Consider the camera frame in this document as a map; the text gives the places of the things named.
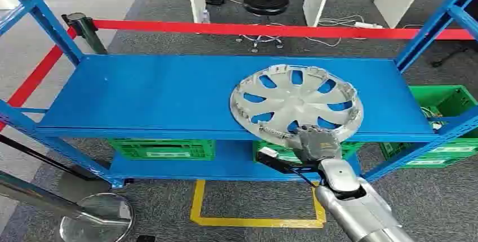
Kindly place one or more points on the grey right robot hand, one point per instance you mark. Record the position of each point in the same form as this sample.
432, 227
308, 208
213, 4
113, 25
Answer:
317, 147

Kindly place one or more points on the silver plastic wheel hubcap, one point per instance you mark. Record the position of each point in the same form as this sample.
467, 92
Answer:
298, 102

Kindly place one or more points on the green plastic crate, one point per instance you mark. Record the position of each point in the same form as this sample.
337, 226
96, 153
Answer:
164, 150
448, 100
276, 152

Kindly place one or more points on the white power strip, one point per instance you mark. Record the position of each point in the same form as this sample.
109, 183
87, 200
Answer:
369, 25

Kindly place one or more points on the red barrier belt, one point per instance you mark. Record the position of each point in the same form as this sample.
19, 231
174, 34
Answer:
33, 79
242, 30

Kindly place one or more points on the black round stool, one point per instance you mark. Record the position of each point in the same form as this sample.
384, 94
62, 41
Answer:
266, 3

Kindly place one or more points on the chrome stanchion with round base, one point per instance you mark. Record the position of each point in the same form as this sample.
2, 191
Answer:
101, 218

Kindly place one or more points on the black slanted pole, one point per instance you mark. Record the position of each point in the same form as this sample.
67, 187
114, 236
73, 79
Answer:
44, 157

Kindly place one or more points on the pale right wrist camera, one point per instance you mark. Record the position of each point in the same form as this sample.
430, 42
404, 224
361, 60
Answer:
268, 152

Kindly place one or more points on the dark stanchion post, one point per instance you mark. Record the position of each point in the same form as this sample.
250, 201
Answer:
87, 31

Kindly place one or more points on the blue metal rack frame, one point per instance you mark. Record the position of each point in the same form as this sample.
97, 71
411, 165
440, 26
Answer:
56, 27

